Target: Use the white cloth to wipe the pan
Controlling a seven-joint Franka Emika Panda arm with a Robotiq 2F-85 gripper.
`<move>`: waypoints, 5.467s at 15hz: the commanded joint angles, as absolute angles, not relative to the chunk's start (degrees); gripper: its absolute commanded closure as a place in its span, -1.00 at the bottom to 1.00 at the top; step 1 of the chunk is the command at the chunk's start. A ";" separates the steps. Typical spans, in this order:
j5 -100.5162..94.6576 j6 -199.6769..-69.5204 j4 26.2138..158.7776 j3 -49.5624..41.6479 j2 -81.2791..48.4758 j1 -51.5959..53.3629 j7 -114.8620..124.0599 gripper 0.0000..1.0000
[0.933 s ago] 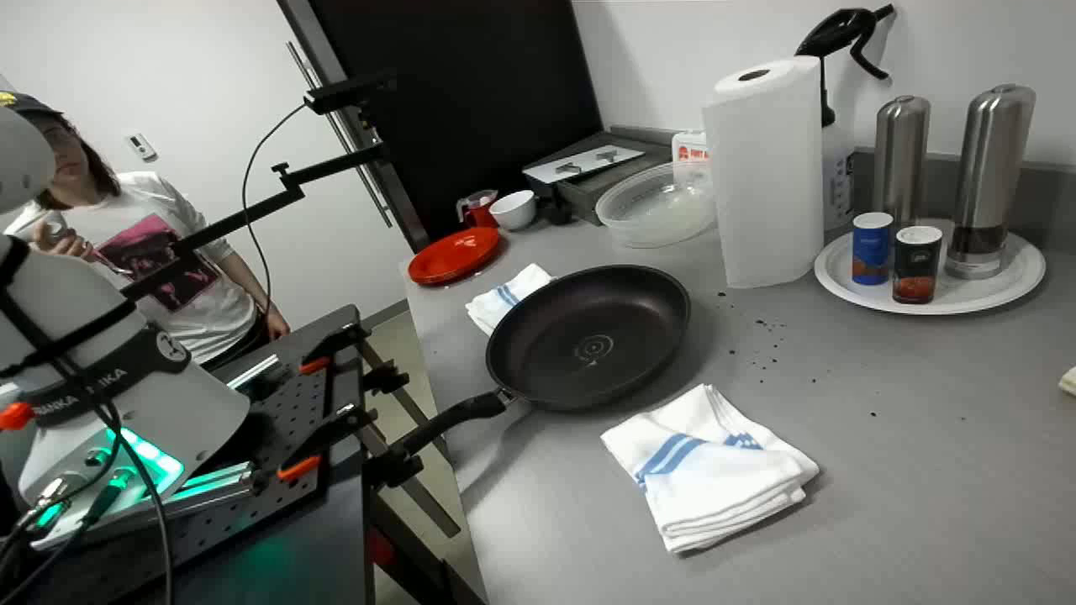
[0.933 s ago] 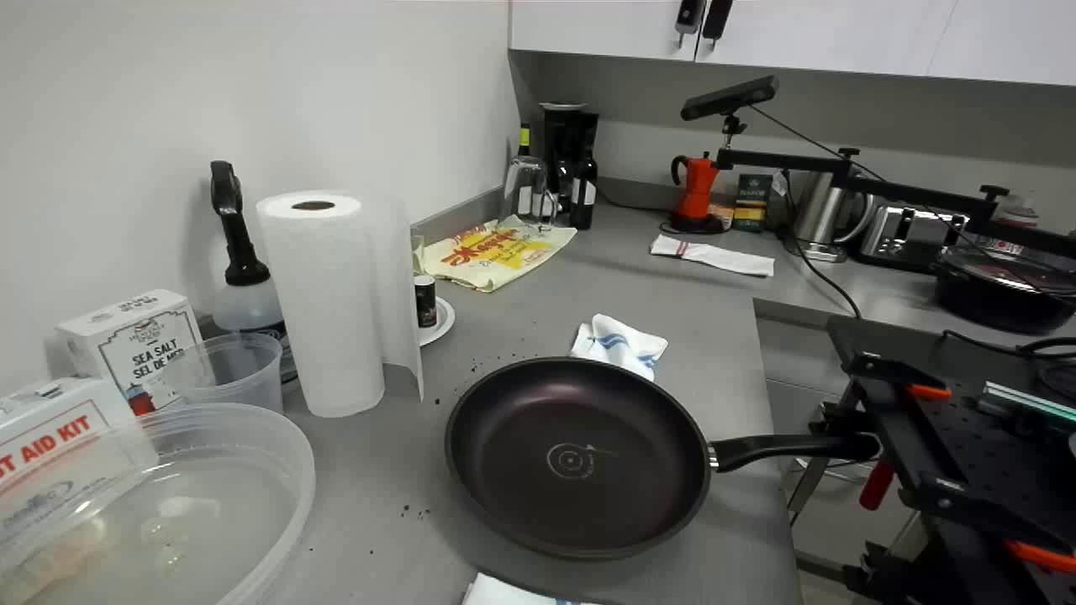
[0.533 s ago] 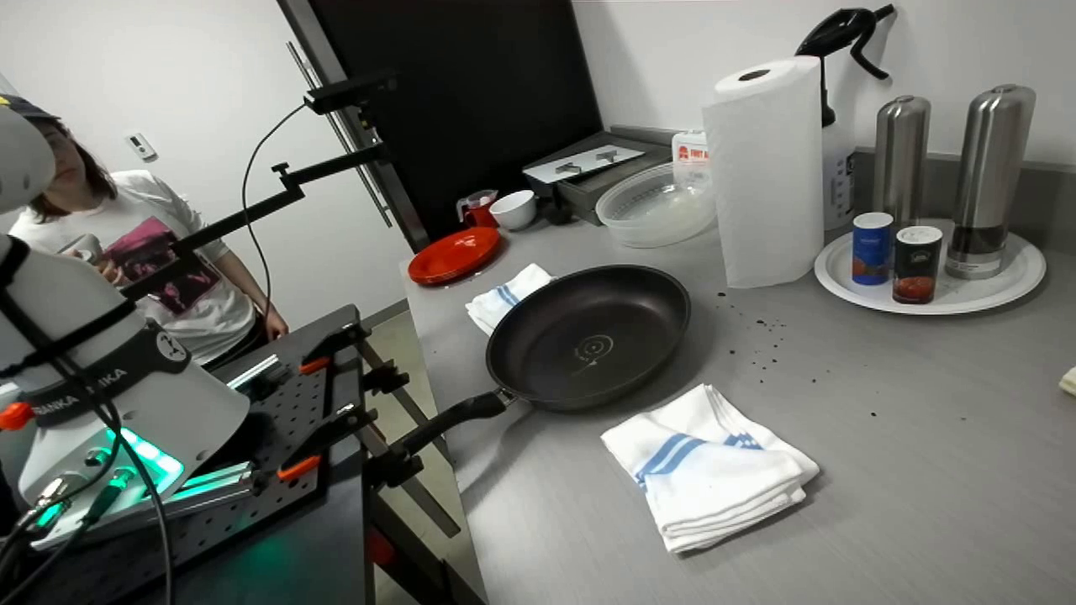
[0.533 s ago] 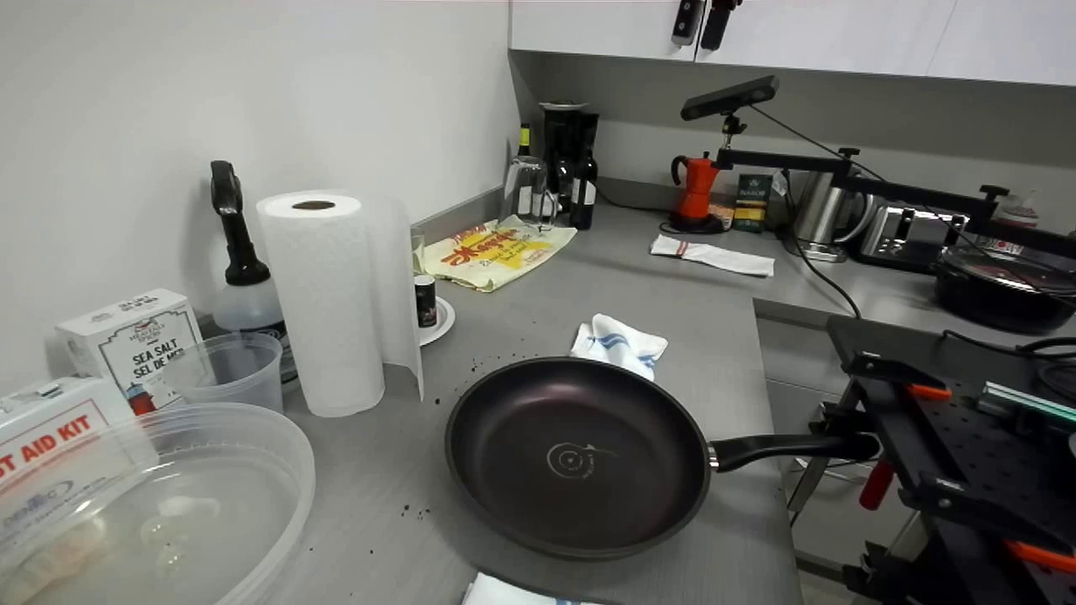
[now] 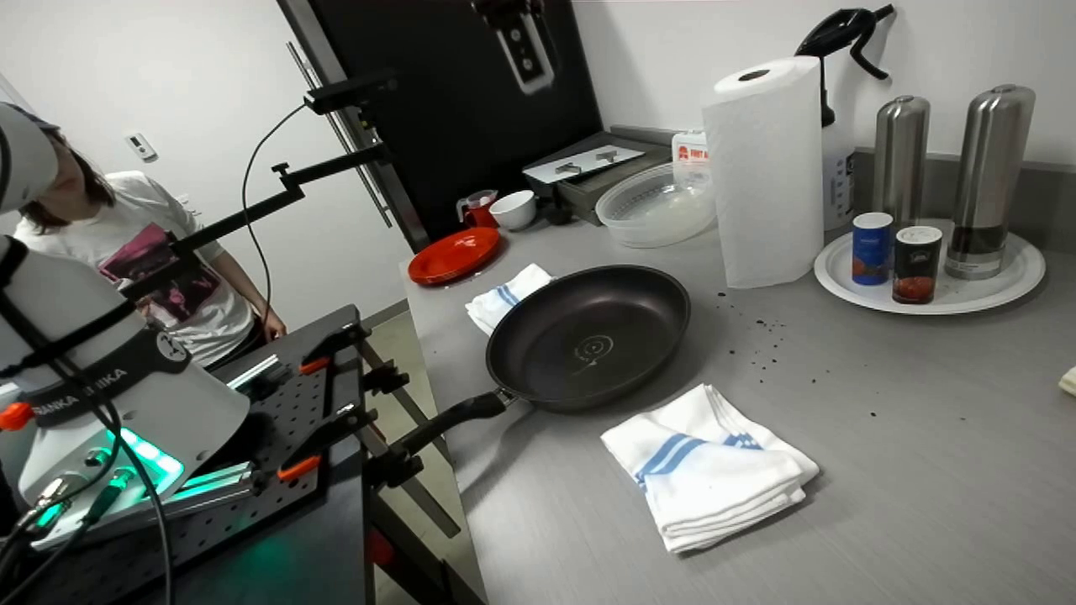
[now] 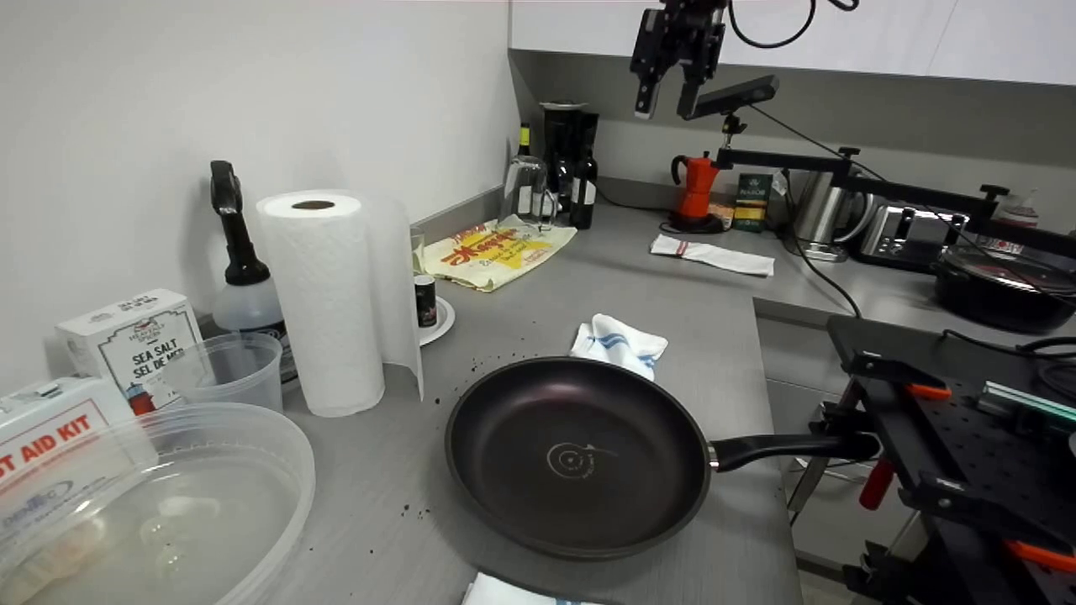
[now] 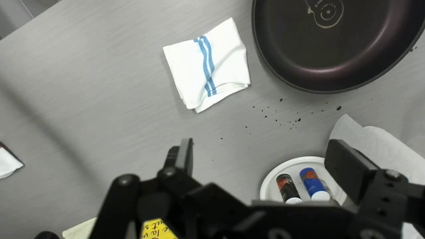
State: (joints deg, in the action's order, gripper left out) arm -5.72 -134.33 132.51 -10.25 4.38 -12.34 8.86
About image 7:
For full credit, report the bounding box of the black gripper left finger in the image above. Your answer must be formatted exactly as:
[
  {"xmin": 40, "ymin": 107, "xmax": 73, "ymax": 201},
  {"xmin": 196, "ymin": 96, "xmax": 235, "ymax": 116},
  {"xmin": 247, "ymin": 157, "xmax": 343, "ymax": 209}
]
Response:
[{"xmin": 162, "ymin": 136, "xmax": 196, "ymax": 177}]

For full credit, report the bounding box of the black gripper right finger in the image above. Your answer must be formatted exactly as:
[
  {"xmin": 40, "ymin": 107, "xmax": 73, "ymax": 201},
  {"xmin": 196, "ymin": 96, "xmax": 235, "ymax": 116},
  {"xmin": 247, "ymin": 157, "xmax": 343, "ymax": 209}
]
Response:
[{"xmin": 324, "ymin": 137, "xmax": 383, "ymax": 209}]

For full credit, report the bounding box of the white cloth with blue stripes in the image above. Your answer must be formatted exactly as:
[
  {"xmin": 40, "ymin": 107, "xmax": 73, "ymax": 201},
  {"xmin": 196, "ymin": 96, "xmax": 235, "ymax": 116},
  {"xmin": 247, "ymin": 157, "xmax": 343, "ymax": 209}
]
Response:
[{"xmin": 162, "ymin": 17, "xmax": 253, "ymax": 114}]

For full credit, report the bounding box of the dark nonstick frying pan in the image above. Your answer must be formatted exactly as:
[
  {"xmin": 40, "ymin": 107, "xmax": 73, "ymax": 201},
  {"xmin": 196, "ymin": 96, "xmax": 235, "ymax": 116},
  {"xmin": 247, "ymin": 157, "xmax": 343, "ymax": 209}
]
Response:
[{"xmin": 251, "ymin": 0, "xmax": 425, "ymax": 94}]

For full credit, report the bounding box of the blue spice jar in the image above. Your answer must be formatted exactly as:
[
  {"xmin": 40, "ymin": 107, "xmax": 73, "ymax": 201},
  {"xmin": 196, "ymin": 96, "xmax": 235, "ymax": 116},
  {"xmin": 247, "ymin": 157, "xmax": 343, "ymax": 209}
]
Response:
[{"xmin": 299, "ymin": 165, "xmax": 332, "ymax": 203}]

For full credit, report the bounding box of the white paper towel roll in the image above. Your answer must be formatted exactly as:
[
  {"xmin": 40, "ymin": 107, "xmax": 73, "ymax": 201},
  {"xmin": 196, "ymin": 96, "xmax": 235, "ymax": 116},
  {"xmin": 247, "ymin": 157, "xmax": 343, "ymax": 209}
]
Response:
[{"xmin": 328, "ymin": 112, "xmax": 425, "ymax": 239}]

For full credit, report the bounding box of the white round plate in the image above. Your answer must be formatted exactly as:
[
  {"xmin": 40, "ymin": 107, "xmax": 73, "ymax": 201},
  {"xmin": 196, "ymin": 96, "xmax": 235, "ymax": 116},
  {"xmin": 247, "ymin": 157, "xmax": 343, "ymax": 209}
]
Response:
[{"xmin": 259, "ymin": 155, "xmax": 347, "ymax": 207}]

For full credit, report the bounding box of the folded white towel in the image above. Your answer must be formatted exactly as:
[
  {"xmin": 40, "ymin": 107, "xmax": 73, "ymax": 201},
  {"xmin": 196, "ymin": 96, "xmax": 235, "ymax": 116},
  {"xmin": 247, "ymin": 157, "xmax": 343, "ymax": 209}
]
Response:
[{"xmin": 0, "ymin": 141, "xmax": 26, "ymax": 180}]

